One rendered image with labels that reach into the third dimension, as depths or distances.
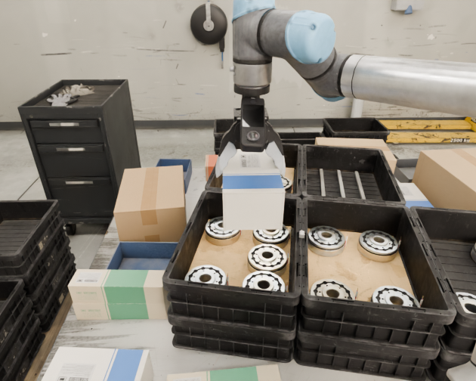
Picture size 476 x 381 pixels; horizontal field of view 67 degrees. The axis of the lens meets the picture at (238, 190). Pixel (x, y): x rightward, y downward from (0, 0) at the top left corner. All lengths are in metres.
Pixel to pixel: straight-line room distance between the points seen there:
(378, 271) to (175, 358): 0.55
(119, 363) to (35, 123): 1.65
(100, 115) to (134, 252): 1.08
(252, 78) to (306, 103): 3.55
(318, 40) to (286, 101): 3.59
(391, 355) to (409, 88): 0.57
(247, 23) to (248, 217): 0.35
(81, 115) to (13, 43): 2.46
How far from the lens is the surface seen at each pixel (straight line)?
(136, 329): 1.04
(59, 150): 2.29
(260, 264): 0.94
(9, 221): 2.04
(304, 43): 0.60
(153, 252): 1.20
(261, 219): 0.72
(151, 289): 0.97
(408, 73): 0.64
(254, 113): 0.69
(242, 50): 0.69
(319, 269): 0.99
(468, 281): 1.10
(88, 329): 1.08
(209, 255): 1.01
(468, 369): 0.44
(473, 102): 0.62
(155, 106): 4.22
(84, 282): 1.02
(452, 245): 1.21
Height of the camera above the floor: 1.49
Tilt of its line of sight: 31 degrees down
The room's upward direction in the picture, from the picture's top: straight up
